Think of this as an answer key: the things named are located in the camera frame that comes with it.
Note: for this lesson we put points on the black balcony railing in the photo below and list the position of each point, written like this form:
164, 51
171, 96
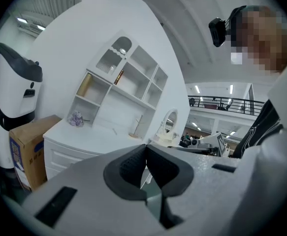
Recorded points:
222, 104

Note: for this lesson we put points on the rectangular ceiling light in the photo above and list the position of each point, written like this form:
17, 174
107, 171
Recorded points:
21, 20
41, 27

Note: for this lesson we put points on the person's black shirt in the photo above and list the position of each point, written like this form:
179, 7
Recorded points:
259, 129

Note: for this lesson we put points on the white desk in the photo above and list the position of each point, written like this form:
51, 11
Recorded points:
94, 136

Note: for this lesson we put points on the white ornate vanity table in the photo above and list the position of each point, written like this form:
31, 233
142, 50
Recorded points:
168, 131

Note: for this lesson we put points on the person's head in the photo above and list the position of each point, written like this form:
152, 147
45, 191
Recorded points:
266, 38

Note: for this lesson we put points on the brown cardboard box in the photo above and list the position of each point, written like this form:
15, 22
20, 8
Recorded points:
32, 144

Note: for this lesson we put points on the white black service robot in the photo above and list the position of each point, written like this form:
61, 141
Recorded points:
12, 87

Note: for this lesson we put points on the white drawer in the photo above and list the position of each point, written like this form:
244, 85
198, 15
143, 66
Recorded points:
64, 157

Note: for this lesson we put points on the wooden branch stand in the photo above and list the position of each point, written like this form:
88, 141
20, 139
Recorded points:
136, 134

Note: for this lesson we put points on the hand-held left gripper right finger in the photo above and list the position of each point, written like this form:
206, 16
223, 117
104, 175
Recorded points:
207, 181

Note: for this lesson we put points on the black head camera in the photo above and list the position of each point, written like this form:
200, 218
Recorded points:
218, 32

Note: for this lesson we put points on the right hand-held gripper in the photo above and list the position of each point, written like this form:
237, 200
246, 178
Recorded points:
207, 145

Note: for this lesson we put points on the red book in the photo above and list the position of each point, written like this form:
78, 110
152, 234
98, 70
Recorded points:
118, 77

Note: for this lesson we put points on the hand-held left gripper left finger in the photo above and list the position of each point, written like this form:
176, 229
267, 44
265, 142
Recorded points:
84, 193

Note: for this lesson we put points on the white shelf hutch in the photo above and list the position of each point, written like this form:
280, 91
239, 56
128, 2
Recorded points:
123, 97

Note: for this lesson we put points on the purple flower bunch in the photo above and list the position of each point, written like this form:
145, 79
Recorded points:
75, 119

